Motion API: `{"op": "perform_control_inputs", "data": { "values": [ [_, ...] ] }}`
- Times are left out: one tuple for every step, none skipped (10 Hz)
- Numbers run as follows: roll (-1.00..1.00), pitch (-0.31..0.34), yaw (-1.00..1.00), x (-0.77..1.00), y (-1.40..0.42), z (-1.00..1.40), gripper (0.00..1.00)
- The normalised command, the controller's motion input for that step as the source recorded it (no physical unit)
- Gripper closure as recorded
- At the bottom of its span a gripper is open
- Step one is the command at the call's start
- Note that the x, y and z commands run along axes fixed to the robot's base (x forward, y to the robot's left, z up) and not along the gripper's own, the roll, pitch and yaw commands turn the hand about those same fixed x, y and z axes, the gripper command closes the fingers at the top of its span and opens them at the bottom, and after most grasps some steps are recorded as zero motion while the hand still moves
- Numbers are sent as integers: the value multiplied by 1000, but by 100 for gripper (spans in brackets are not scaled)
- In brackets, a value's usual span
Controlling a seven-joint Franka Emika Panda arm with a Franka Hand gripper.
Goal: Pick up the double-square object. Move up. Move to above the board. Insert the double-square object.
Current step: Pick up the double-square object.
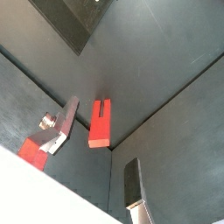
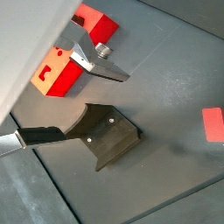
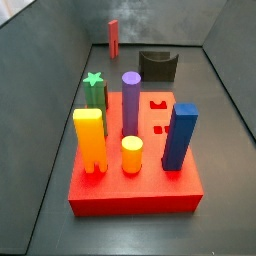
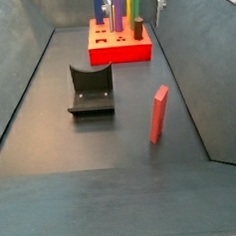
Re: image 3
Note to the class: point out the red double-square block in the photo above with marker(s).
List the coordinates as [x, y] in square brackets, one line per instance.
[113, 37]

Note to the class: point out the blue square block peg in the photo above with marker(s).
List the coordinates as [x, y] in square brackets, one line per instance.
[182, 123]

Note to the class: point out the red peg board base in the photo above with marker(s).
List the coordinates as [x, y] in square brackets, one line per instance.
[152, 189]

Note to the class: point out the short yellow cylinder peg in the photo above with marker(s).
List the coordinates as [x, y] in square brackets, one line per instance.
[132, 147]

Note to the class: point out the yellow notched block peg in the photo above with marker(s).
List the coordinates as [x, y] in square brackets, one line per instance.
[90, 133]

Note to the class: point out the green star peg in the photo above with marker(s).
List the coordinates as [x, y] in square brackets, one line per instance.
[94, 89]

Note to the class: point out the purple cylinder peg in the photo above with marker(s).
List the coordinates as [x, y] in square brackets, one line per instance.
[131, 82]

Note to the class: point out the black curved holder stand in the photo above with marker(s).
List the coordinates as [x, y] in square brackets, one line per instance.
[155, 66]

